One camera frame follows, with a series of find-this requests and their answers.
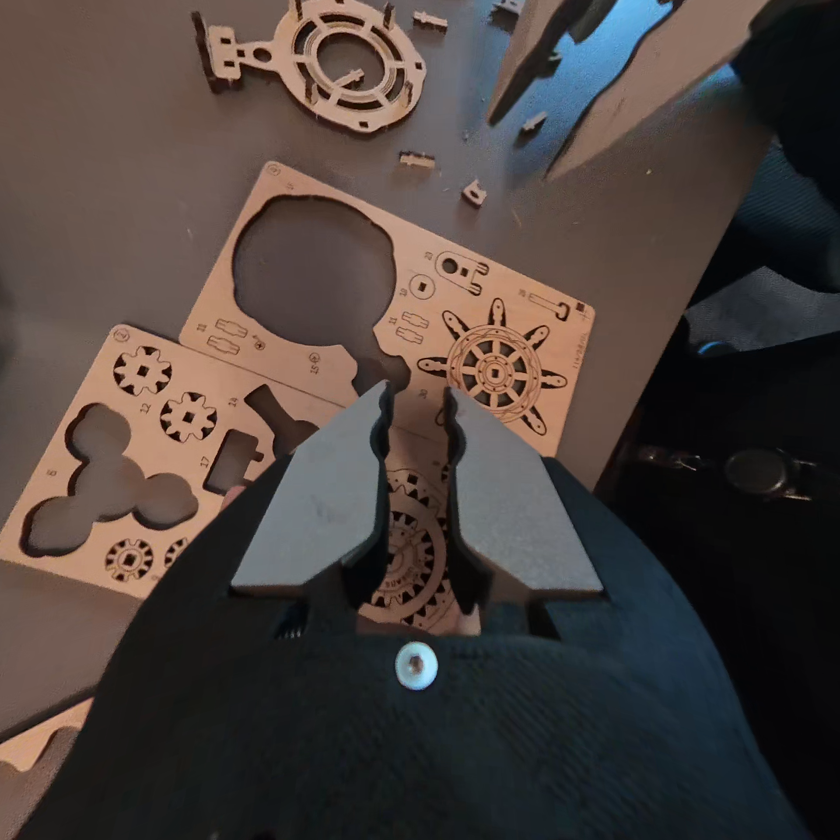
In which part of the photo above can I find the wooden sheet with ship wheel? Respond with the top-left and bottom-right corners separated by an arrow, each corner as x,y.
178,161 -> 596,460

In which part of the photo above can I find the round wooden frame part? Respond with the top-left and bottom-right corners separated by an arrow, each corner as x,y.
192,0 -> 429,137

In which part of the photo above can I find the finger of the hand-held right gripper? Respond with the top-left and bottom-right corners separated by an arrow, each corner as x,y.
486,0 -> 616,129
543,0 -> 777,182

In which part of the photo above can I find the person's right forearm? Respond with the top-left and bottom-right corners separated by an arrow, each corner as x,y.
731,0 -> 840,198

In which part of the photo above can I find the black strap buckle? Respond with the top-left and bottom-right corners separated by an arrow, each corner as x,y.
630,446 -> 821,503

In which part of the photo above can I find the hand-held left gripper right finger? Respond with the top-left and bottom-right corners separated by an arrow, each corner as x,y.
443,385 -> 605,614

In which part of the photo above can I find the wooden sheet with gears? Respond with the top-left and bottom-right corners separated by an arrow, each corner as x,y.
0,323 -> 483,636

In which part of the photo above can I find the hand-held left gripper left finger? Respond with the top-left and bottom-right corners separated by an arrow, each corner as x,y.
230,379 -> 396,608

